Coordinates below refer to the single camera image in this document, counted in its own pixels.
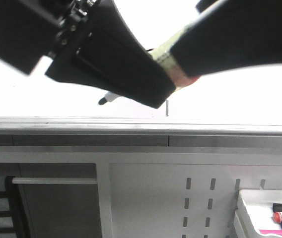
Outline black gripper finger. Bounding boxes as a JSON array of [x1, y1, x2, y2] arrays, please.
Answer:
[[46, 0, 176, 108], [170, 0, 282, 76]]

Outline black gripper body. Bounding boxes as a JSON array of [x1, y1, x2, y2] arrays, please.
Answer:
[[0, 0, 100, 74]]

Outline white black-tipped whiteboard marker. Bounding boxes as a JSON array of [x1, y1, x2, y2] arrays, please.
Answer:
[[98, 25, 199, 108]]

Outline white pegboard panel with slots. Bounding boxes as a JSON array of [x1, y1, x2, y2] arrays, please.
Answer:
[[110, 164, 282, 238]]

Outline dark grey cabinet panel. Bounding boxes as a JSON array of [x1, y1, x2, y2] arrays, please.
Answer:
[[5, 176, 102, 238]]

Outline white plastic storage tray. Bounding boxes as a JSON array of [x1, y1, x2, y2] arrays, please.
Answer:
[[234, 189, 282, 238]]

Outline white whiteboard with grey frame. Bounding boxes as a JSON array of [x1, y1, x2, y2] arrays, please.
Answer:
[[0, 0, 282, 136]]

